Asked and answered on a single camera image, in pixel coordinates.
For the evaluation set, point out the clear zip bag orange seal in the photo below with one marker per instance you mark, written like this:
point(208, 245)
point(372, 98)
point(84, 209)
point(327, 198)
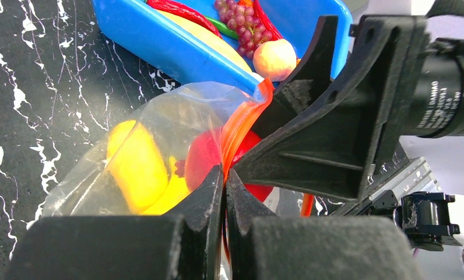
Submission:
point(174, 119)

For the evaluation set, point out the yellow mango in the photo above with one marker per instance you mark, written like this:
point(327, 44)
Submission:
point(136, 164)

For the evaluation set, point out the blue plastic bin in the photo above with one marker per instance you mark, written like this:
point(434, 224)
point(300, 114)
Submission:
point(189, 53)

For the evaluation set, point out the peach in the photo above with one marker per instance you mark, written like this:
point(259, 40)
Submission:
point(275, 60)

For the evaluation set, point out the purple grape bunch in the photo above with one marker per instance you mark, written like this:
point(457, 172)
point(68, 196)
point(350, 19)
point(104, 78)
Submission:
point(240, 16)

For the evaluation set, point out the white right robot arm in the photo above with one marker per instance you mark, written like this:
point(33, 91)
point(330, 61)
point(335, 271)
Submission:
point(423, 216)

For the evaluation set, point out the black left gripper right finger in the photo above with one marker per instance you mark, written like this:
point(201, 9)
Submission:
point(317, 251)

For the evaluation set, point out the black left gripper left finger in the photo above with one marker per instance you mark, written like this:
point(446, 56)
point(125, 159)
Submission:
point(181, 244)

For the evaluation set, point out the green chili pepper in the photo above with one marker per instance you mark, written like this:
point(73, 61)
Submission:
point(223, 28)

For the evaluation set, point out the red chili pepper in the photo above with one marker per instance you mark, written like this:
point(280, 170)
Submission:
point(266, 21)
point(181, 10)

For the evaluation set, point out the yellow banana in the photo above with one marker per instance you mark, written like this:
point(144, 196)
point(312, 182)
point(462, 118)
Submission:
point(175, 191)

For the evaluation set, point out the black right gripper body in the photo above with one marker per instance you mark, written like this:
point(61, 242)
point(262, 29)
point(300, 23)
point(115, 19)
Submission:
point(437, 107)

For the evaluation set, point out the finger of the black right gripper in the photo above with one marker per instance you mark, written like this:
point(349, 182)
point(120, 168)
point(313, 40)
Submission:
point(333, 146)
point(305, 84)

